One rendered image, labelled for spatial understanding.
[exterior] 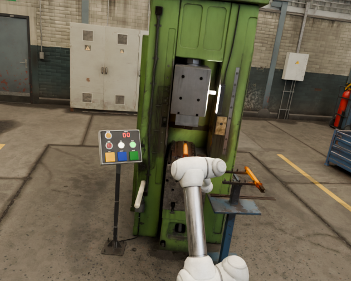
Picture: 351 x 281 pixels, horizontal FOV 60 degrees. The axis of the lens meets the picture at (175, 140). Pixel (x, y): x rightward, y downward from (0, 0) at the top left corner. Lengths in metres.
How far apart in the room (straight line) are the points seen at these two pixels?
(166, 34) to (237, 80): 0.72
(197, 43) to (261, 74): 6.70
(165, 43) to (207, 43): 0.35
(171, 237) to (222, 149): 0.98
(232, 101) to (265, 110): 6.81
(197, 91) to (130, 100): 5.40
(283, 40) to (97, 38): 5.08
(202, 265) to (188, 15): 1.90
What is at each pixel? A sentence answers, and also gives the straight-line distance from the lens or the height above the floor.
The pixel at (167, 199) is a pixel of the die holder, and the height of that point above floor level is 0.57.
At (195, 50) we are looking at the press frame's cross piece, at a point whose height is 1.90.
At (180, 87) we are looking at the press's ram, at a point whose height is 1.60.
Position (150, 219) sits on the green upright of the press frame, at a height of 0.22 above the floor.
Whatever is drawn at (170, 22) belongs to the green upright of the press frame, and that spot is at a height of 2.10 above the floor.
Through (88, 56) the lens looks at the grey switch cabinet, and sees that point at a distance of 7.77.
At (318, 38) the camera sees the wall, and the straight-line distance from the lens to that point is 10.04.
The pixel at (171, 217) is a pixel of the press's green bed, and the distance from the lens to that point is 2.94.
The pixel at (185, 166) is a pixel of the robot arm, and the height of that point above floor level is 1.30.
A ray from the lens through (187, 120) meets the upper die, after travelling 2.62.
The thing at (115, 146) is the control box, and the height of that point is 1.08.
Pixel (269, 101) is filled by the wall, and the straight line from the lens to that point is 9.57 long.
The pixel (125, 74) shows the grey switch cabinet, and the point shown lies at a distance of 7.78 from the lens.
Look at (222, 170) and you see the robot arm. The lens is 1.77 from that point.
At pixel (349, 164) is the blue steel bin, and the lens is 6.13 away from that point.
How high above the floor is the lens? 1.97
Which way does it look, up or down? 18 degrees down
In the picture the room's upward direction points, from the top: 6 degrees clockwise
